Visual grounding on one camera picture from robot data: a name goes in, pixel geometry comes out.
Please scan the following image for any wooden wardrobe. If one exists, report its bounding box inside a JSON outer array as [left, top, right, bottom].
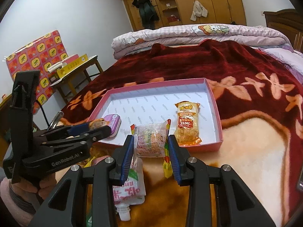
[[107, 0, 247, 32]]

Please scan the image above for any yellow rice cracker packet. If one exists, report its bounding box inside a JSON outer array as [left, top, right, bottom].
[[174, 101, 202, 147]]

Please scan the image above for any black smartphone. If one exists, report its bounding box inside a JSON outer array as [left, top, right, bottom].
[[297, 170, 303, 192]]

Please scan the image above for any dark wooden headboard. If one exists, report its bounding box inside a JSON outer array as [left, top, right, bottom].
[[263, 9, 302, 52]]

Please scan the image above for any pink checked folded quilt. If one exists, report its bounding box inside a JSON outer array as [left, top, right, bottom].
[[111, 23, 303, 81]]

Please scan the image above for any pink shallow box lid tray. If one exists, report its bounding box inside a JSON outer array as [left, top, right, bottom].
[[88, 78, 223, 153]]

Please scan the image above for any clear colourful candy packet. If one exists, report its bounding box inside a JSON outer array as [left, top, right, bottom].
[[130, 119, 173, 178]]

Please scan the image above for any yellow small snack packet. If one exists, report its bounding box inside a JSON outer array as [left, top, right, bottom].
[[84, 156, 95, 168]]

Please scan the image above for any red yellow patterned board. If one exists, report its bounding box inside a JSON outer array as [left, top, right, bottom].
[[5, 30, 68, 105]]

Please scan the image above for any yellow gift box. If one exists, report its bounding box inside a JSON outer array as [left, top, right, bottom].
[[57, 54, 88, 79]]

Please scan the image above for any white hanging cloth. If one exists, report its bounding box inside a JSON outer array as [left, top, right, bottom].
[[190, 1, 208, 22]]

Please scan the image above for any purple mint tin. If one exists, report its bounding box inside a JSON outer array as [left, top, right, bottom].
[[103, 114, 121, 137]]

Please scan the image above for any green snack packet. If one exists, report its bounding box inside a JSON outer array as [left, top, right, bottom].
[[86, 213, 92, 227]]

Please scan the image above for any white pink jelly drink pouch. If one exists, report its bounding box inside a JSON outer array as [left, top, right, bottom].
[[112, 157, 146, 221]]

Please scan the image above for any dark hanging jacket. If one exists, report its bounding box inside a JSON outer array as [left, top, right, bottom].
[[132, 0, 159, 30]]

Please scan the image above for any small wooden side table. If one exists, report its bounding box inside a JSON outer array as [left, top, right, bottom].
[[51, 55, 104, 104]]

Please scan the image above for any red cream floral blanket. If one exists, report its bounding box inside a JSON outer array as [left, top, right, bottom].
[[62, 40, 302, 226]]

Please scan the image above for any person's left hand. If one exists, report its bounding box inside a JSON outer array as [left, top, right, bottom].
[[12, 173, 57, 202]]

